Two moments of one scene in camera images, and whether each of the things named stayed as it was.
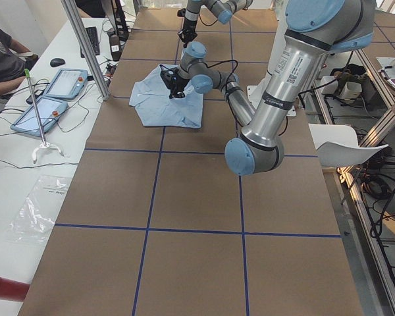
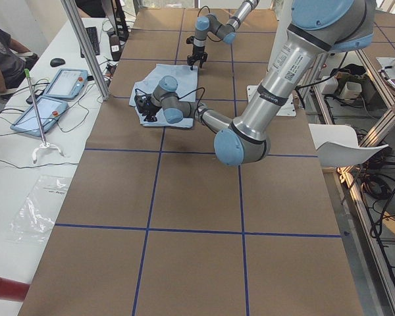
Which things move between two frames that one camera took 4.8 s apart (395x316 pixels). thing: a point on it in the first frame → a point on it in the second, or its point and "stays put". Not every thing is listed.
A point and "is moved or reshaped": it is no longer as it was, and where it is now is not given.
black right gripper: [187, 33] → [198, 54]
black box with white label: [115, 46] stays put
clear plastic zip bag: [39, 211] stays put
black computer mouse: [56, 62] stays put
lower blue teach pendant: [50, 109] stays put
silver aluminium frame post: [75, 22] stays put
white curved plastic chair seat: [338, 147] stays put
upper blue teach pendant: [68, 83] stays put
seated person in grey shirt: [7, 62] stays put
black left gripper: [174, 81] → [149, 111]
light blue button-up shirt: [151, 99] is moved or reshaped
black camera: [173, 79] → [142, 100]
